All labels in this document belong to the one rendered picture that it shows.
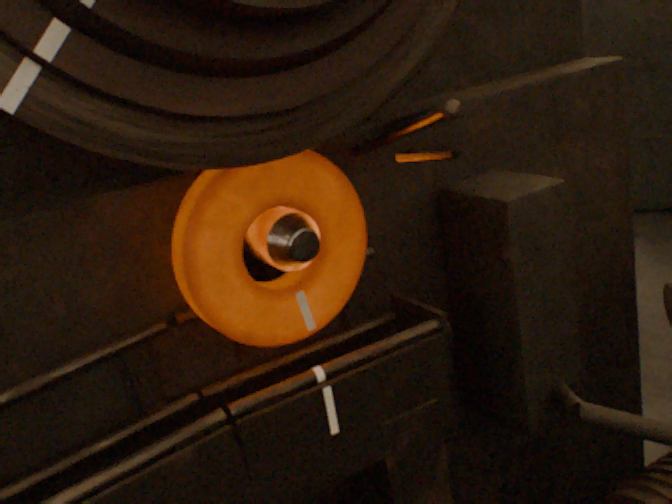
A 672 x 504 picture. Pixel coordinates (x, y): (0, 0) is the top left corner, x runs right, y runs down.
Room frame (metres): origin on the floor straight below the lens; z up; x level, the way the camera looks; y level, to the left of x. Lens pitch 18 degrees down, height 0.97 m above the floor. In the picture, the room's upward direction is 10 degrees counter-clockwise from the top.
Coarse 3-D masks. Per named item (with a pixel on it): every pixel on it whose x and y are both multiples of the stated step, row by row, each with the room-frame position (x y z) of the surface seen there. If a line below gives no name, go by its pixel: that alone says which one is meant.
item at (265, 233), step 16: (272, 208) 0.55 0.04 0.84; (256, 224) 0.55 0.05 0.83; (272, 224) 0.53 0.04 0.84; (288, 224) 0.52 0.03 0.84; (304, 224) 0.52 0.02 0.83; (256, 240) 0.54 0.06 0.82; (272, 240) 0.52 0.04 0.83; (288, 240) 0.51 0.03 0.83; (304, 240) 0.52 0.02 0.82; (256, 256) 0.55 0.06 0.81; (272, 256) 0.52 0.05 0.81; (288, 256) 0.51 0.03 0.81; (304, 256) 0.52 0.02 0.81
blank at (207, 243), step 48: (192, 192) 0.54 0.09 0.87; (240, 192) 0.54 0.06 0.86; (288, 192) 0.56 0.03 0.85; (336, 192) 0.58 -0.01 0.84; (192, 240) 0.52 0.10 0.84; (240, 240) 0.54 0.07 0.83; (336, 240) 0.57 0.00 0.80; (192, 288) 0.52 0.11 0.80; (240, 288) 0.53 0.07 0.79; (288, 288) 0.55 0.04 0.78; (336, 288) 0.57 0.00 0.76; (240, 336) 0.53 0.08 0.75; (288, 336) 0.55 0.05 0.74
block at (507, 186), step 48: (480, 192) 0.66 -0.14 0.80; (528, 192) 0.63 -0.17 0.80; (480, 240) 0.65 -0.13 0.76; (528, 240) 0.62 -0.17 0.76; (480, 288) 0.66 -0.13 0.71; (528, 288) 0.62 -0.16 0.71; (576, 288) 0.65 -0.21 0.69; (480, 336) 0.66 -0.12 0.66; (528, 336) 0.62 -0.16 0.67; (576, 336) 0.65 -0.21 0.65; (480, 384) 0.67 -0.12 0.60; (528, 384) 0.62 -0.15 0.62; (576, 384) 0.64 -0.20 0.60; (528, 432) 0.62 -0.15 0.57
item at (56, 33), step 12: (84, 0) 0.44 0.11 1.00; (60, 24) 0.45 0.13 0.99; (48, 36) 0.45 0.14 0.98; (60, 36) 0.45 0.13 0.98; (36, 48) 0.45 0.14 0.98; (48, 48) 0.45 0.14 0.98; (24, 60) 0.46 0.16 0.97; (48, 60) 0.45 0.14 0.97; (24, 72) 0.46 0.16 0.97; (36, 72) 0.46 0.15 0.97; (12, 84) 0.46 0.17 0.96; (24, 84) 0.46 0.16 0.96; (12, 96) 0.45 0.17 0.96; (12, 108) 0.45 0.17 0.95
